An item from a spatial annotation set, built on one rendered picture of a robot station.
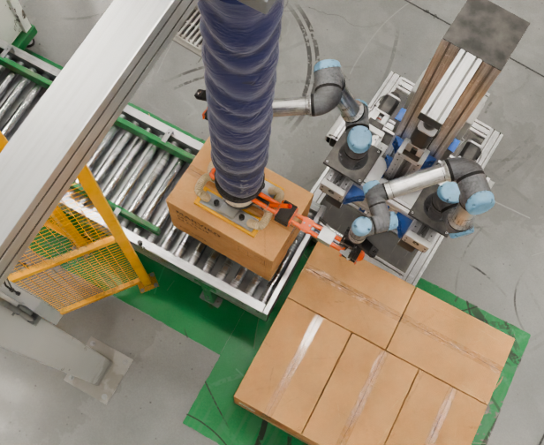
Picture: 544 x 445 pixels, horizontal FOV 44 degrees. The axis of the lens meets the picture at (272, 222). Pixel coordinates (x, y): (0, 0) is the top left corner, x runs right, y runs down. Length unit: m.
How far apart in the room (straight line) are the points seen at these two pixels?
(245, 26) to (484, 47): 1.13
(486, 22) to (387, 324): 1.73
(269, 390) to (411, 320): 0.86
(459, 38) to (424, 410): 1.95
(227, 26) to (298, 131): 2.84
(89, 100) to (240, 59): 0.76
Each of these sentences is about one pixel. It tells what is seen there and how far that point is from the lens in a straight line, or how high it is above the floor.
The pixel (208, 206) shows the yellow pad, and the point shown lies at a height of 1.11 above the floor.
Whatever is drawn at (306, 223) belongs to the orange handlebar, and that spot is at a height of 1.23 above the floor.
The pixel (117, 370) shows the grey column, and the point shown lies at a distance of 4.21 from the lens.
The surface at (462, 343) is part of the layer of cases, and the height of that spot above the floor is 0.54.
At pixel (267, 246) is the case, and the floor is 1.09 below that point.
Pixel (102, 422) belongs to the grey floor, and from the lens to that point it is 4.22.
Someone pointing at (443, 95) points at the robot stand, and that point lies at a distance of 2.52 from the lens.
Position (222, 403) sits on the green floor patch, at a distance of 4.14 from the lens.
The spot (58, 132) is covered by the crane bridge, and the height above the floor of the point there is 3.05.
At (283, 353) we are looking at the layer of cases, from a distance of 3.62.
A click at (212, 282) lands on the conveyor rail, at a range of 3.64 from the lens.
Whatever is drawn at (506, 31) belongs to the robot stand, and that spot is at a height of 2.03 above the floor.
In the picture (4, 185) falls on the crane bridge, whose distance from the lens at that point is 1.23.
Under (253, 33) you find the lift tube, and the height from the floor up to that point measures 2.61.
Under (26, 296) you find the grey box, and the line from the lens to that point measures 2.53.
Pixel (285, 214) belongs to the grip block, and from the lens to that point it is 3.07.
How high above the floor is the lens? 4.13
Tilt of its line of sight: 72 degrees down
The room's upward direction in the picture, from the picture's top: 8 degrees clockwise
